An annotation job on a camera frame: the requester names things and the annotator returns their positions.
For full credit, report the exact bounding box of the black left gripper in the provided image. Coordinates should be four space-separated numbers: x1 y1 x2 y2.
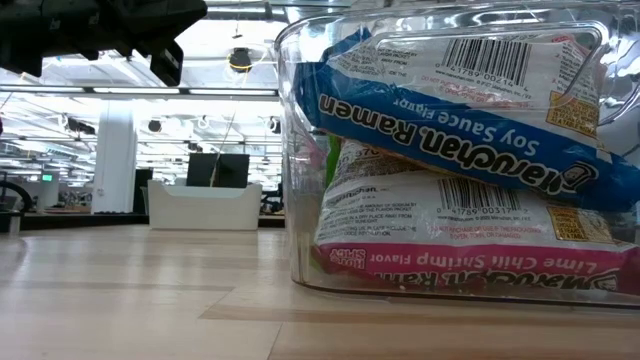
0 0 209 76

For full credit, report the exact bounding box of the blue ramen packet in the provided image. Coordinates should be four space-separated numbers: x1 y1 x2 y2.
294 27 640 211

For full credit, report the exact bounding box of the lime chili shrimp ramen packet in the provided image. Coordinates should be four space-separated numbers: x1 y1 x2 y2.
312 137 640 296

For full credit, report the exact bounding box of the long ceiling light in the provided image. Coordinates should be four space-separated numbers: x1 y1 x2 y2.
0 85 281 100

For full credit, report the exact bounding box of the white pillar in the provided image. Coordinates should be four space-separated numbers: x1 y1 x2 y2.
92 99 139 216

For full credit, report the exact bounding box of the black background monitor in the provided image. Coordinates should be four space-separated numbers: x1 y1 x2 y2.
187 152 250 189

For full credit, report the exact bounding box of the white plastic bin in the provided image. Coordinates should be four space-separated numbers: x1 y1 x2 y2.
147 179 264 232

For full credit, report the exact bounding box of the large clear plastic bin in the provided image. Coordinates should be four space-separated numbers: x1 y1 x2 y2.
273 0 640 309

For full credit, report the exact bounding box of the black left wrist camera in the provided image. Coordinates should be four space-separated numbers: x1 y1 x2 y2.
148 40 185 88

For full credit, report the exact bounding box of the silver ventilation duct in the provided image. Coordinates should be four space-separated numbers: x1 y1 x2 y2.
204 0 301 22

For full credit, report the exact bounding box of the black aluminium rig frame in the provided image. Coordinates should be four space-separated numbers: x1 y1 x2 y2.
0 212 149 234

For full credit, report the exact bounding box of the black curved cable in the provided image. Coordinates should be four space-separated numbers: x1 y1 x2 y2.
0 179 34 214

